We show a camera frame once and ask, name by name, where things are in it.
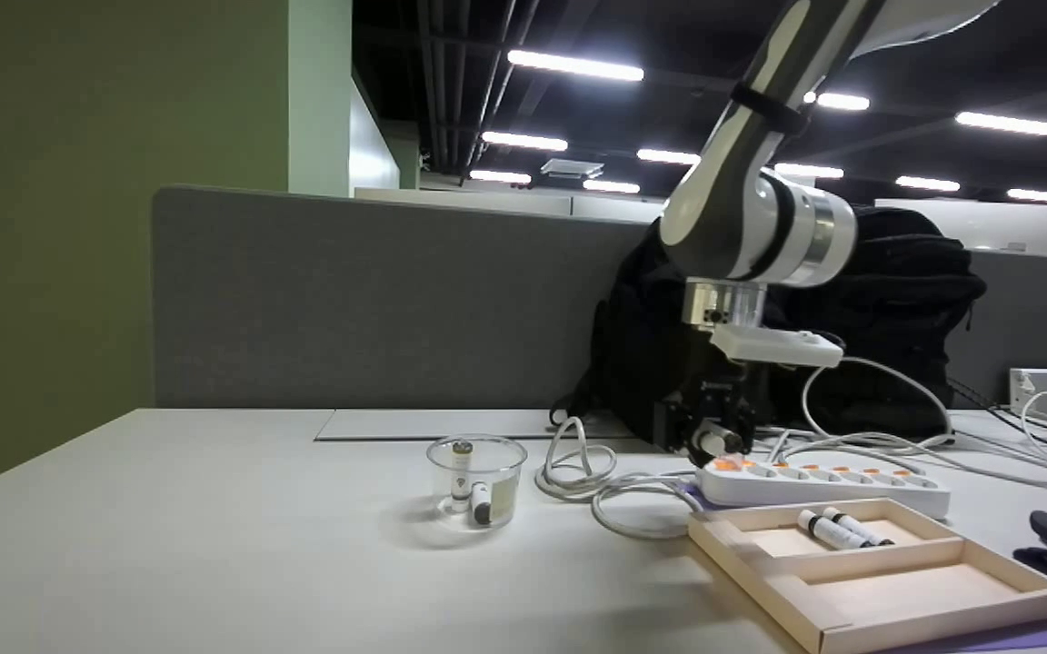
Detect small bottle in bowl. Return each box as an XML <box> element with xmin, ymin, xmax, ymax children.
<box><xmin>460</xmin><ymin>478</ymin><xmax>502</xmax><ymax>530</ymax></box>
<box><xmin>446</xmin><ymin>434</ymin><xmax>477</xmax><ymax>488</ymax></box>

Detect fluorescent ceiling light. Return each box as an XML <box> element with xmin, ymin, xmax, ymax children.
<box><xmin>502</xmin><ymin>44</ymin><xmax>651</xmax><ymax>87</ymax></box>
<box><xmin>634</xmin><ymin>146</ymin><xmax>704</xmax><ymax>169</ymax></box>
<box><xmin>952</xmin><ymin>104</ymin><xmax>1047</xmax><ymax>140</ymax></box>
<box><xmin>477</xmin><ymin>127</ymin><xmax>574</xmax><ymax>155</ymax></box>

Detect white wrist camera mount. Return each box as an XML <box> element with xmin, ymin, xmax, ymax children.
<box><xmin>709</xmin><ymin>316</ymin><xmax>852</xmax><ymax>373</ymax></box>

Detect white power strip orange switches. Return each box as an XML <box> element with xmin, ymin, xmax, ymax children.
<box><xmin>696</xmin><ymin>449</ymin><xmax>957</xmax><ymax>521</ymax></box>

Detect white power strip cable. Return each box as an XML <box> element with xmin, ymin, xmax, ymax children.
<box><xmin>530</xmin><ymin>412</ymin><xmax>704</xmax><ymax>544</ymax></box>

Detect purple mat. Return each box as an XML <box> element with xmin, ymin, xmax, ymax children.
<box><xmin>874</xmin><ymin>607</ymin><xmax>1047</xmax><ymax>654</ymax></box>

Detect light wooden divided tray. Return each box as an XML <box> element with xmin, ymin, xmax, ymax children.
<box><xmin>683</xmin><ymin>492</ymin><xmax>1047</xmax><ymax>654</ymax></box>

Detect grey desk partition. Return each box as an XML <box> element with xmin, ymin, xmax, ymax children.
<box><xmin>149</xmin><ymin>182</ymin><xmax>1047</xmax><ymax>412</ymax></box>

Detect white bottle black cap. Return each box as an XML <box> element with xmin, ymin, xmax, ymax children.
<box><xmin>820</xmin><ymin>508</ymin><xmax>883</xmax><ymax>553</ymax></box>
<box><xmin>852</xmin><ymin>514</ymin><xmax>903</xmax><ymax>553</ymax></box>

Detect clear glass cup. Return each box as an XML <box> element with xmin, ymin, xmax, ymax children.
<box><xmin>420</xmin><ymin>431</ymin><xmax>530</xmax><ymax>534</ymax></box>

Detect black backpack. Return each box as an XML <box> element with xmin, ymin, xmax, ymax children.
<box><xmin>548</xmin><ymin>204</ymin><xmax>988</xmax><ymax>449</ymax></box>

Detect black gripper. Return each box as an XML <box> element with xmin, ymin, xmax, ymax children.
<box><xmin>664</xmin><ymin>273</ymin><xmax>774</xmax><ymax>466</ymax></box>

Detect grey thin cable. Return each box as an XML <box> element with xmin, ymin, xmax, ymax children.
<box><xmin>767</xmin><ymin>353</ymin><xmax>1047</xmax><ymax>498</ymax></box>

